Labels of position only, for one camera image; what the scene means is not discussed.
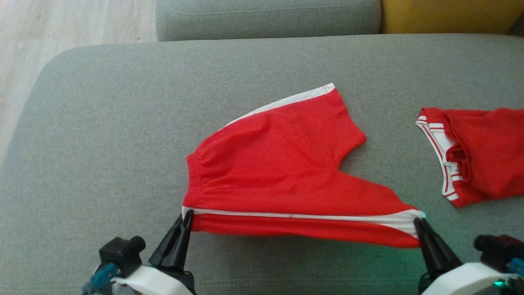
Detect red basketball jersey number 23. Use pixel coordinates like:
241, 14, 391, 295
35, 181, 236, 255
415, 107, 524, 208

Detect red shorts with white stripe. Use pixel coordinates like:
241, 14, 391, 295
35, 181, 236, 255
181, 83, 426, 249

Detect grey sofa seat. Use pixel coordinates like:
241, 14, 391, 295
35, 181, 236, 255
0, 34, 524, 295

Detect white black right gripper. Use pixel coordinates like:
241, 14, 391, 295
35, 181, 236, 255
413, 217, 518, 295

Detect large grey sofa seat cushion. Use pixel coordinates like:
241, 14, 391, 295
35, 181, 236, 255
155, 0, 382, 42

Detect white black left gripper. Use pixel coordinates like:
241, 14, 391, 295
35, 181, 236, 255
110, 210, 198, 295

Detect large yellow sofa back cushion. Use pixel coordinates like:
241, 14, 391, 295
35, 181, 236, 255
380, 0, 524, 35

